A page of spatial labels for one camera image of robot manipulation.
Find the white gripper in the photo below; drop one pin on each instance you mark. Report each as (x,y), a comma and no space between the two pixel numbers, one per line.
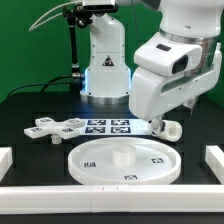
(172,71)

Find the white round table top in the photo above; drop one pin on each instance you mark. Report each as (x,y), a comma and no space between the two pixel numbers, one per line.
(124,160)

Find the white right fence bar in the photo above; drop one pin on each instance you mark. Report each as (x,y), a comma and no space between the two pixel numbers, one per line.
(214,158)

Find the white fence bar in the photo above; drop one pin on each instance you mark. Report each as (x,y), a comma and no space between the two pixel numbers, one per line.
(6,160)
(214,158)
(83,199)

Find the white fiducial marker sheet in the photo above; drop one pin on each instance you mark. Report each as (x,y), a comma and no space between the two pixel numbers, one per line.
(114,127)

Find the white front fence bar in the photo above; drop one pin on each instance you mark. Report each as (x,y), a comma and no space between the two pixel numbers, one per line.
(83,199)

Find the white cross-shaped table base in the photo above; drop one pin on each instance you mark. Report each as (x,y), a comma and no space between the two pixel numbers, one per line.
(57,130)

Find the white left fence bar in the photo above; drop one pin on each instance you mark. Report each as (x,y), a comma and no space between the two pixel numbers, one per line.
(6,160)

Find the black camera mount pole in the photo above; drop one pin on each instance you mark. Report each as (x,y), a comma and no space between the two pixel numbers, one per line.
(76,17)

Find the black camera on mount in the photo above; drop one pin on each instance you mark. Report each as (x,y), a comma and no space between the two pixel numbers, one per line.
(99,5)

